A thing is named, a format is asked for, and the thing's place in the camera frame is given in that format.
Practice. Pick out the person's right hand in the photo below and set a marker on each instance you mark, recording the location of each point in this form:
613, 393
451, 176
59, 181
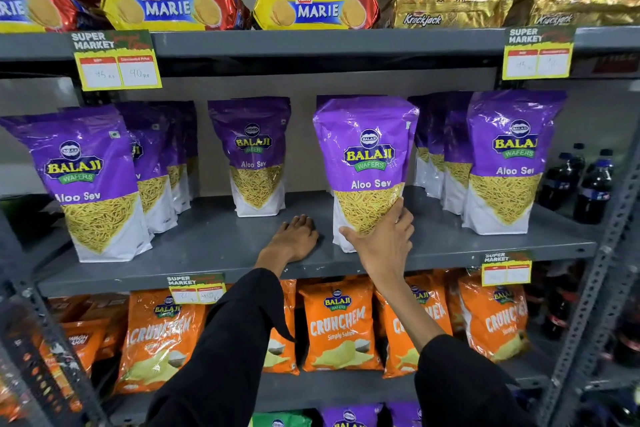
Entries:
385, 249

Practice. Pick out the person's left hand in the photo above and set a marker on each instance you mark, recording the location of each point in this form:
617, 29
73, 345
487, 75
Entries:
290, 244

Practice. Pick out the person's right thumb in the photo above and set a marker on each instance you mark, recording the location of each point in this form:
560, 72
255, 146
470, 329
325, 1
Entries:
354, 236

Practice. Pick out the person's left fingers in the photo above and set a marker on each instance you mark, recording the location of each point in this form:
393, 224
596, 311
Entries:
300, 224

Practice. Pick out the purple snack pouch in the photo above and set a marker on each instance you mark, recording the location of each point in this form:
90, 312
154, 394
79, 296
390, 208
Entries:
367, 156

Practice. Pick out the person's left forearm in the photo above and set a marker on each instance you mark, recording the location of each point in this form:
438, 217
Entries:
235, 351

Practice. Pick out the person's right forearm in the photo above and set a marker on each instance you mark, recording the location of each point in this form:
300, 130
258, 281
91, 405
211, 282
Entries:
450, 381

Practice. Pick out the row of orange chip bags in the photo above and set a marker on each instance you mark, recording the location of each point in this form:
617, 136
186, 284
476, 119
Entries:
340, 321

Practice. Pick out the small yellow green price tag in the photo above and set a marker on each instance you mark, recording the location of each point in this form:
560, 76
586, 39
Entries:
196, 290
506, 270

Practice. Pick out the small purple snack packet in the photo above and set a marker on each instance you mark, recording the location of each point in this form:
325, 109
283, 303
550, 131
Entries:
350, 416
406, 415

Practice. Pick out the grey metal shelf rack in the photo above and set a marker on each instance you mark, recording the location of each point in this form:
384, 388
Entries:
320, 43

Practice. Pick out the green snack packet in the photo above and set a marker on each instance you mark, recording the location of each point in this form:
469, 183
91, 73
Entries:
282, 420

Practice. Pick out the dark soda bottle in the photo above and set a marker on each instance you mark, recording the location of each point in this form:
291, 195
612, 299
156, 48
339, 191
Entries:
560, 181
557, 311
594, 191

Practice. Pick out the row of purple snack bags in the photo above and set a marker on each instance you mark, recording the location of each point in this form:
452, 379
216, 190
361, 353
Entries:
85, 166

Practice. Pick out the large yellow green price tag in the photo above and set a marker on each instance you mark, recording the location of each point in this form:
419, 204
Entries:
537, 54
116, 64

